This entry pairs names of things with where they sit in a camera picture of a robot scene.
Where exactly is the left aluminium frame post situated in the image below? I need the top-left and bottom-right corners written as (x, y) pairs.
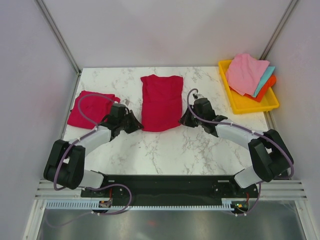
top-left (34, 0), bottom-right (82, 76)

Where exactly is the light blue t-shirt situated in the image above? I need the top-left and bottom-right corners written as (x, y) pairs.
top-left (252, 66), bottom-right (276, 98)

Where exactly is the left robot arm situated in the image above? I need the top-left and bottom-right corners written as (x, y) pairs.
top-left (43, 103), bottom-right (144, 197)

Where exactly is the aluminium frame post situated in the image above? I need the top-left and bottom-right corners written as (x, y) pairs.
top-left (259, 0), bottom-right (300, 60)
top-left (34, 0), bottom-right (82, 76)

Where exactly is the right aluminium frame post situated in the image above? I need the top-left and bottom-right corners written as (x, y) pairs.
top-left (259, 0), bottom-right (300, 60)

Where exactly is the white slotted cable duct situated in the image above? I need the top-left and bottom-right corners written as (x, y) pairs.
top-left (45, 199), bottom-right (243, 211)

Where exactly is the orange t-shirt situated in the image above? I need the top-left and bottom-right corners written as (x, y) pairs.
top-left (244, 74), bottom-right (277, 103)

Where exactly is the red t-shirt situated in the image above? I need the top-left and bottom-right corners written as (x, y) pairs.
top-left (140, 74), bottom-right (184, 133)
top-left (67, 90), bottom-right (121, 129)

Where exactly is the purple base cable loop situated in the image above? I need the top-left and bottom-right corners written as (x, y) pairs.
top-left (91, 183), bottom-right (135, 216)

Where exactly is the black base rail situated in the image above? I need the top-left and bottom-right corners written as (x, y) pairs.
top-left (81, 175), bottom-right (258, 206)

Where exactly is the pink t-shirt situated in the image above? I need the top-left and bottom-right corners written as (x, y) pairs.
top-left (225, 53), bottom-right (273, 96)

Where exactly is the yellow plastic tray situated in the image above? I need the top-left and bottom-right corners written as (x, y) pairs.
top-left (218, 60), bottom-right (280, 115)

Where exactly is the folded red t-shirt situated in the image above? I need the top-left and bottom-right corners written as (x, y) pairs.
top-left (67, 90), bottom-right (121, 129)

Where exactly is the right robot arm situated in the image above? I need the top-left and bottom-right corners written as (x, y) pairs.
top-left (179, 97), bottom-right (294, 197)

